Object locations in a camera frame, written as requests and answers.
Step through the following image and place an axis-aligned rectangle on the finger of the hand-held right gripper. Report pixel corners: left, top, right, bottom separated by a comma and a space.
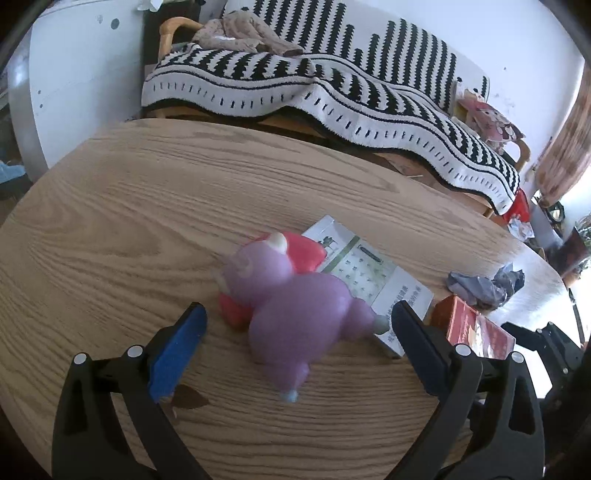
501, 322, 559, 384
538, 322, 583, 374

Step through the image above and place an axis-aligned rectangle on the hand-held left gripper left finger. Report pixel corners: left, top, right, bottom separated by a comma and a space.
52, 302, 211, 480

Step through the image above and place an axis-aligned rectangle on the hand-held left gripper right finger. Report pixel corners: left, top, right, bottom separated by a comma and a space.
390, 300, 546, 480

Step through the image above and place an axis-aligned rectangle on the purple rubber animal toy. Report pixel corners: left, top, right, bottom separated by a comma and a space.
215, 231, 391, 404

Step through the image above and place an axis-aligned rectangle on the red-brown small box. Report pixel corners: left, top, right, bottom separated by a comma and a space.
431, 294, 516, 361

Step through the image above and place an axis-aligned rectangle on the crumpled silver foil wrapper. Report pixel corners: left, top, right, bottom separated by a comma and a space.
447, 262, 526, 309

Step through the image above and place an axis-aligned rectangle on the grey-green card box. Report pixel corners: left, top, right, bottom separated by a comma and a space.
301, 215, 435, 360

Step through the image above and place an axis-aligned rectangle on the red round ornament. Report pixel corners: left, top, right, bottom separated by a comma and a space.
501, 189, 532, 227

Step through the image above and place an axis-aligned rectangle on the beige patterned curtain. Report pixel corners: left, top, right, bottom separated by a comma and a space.
536, 80, 591, 208

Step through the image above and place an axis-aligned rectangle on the printed pink cushion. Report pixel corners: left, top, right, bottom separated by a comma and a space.
455, 88, 527, 155

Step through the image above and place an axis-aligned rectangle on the blue cloth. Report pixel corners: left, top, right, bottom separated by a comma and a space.
0, 159, 26, 183

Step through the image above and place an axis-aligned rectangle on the black and white striped blanket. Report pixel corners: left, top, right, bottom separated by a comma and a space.
141, 0, 522, 215

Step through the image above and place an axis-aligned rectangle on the white appliance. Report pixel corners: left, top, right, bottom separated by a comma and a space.
7, 0, 148, 171

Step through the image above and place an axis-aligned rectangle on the beige crumpled cloth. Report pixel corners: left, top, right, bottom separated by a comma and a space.
191, 11, 305, 58

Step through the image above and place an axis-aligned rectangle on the wooden sofa frame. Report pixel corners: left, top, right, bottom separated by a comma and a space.
152, 17, 532, 217

